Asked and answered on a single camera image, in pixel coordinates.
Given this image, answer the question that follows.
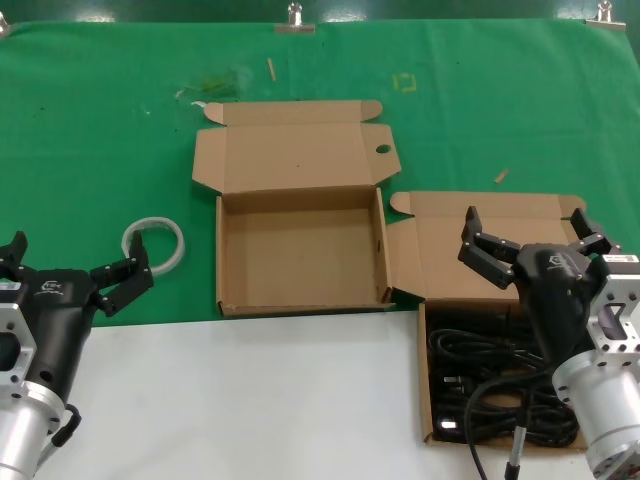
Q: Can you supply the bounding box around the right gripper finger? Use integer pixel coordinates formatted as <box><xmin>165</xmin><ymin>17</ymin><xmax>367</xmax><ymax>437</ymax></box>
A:
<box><xmin>569</xmin><ymin>207</ymin><xmax>624</xmax><ymax>259</ymax></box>
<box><xmin>457</xmin><ymin>205</ymin><xmax>521</xmax><ymax>291</ymax></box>

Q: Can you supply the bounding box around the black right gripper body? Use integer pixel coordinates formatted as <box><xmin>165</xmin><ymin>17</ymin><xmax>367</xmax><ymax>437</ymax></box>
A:
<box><xmin>514</xmin><ymin>243</ymin><xmax>609</xmax><ymax>369</ymax></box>

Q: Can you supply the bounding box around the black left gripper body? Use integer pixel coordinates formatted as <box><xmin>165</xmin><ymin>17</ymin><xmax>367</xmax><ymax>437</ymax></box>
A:
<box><xmin>17</xmin><ymin>269</ymin><xmax>104</xmax><ymax>404</ymax></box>

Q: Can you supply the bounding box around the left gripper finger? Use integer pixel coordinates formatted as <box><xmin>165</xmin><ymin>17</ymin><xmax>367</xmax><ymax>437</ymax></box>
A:
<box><xmin>90</xmin><ymin>233</ymin><xmax>155</xmax><ymax>317</ymax></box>
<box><xmin>0</xmin><ymin>231</ymin><xmax>31</xmax><ymax>289</ymax></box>

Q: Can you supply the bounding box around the open brown cardboard box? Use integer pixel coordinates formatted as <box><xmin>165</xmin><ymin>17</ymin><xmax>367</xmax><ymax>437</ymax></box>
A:
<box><xmin>387</xmin><ymin>190</ymin><xmax>604</xmax><ymax>453</ymax></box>
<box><xmin>191</xmin><ymin>99</ymin><xmax>403</xmax><ymax>318</ymax></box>

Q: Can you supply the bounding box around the clear tape roll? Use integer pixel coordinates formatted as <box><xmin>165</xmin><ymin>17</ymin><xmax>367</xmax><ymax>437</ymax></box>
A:
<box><xmin>122</xmin><ymin>215</ymin><xmax>187</xmax><ymax>276</ymax></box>

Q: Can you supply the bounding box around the green table cloth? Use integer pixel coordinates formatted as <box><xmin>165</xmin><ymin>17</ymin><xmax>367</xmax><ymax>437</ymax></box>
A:
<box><xmin>0</xmin><ymin>18</ymin><xmax>640</xmax><ymax>331</ymax></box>

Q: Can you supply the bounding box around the metal binder clip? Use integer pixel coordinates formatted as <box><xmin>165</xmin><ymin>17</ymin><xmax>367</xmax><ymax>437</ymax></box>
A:
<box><xmin>585</xmin><ymin>0</ymin><xmax>627</xmax><ymax>31</ymax></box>
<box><xmin>274</xmin><ymin>2</ymin><xmax>317</xmax><ymax>35</ymax></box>

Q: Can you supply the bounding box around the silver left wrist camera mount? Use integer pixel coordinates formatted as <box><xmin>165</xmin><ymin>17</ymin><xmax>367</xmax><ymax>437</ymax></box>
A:
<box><xmin>0</xmin><ymin>287</ymin><xmax>39</xmax><ymax>402</ymax></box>

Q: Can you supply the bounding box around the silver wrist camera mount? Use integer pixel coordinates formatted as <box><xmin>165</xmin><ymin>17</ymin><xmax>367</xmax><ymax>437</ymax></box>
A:
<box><xmin>584</xmin><ymin>252</ymin><xmax>640</xmax><ymax>369</ymax></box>
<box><xmin>0</xmin><ymin>287</ymin><xmax>39</xmax><ymax>402</ymax></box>

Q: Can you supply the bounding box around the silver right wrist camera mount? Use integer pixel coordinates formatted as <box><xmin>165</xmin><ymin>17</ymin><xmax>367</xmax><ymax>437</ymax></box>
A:
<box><xmin>584</xmin><ymin>252</ymin><xmax>640</xmax><ymax>369</ymax></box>

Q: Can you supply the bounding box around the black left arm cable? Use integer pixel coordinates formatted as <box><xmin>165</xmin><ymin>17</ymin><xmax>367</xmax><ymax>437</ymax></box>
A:
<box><xmin>49</xmin><ymin>402</ymin><xmax>82</xmax><ymax>449</ymax></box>

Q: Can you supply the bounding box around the cable with metal plug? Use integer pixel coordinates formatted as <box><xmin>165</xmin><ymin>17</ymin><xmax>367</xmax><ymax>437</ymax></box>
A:
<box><xmin>503</xmin><ymin>424</ymin><xmax>529</xmax><ymax>480</ymax></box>

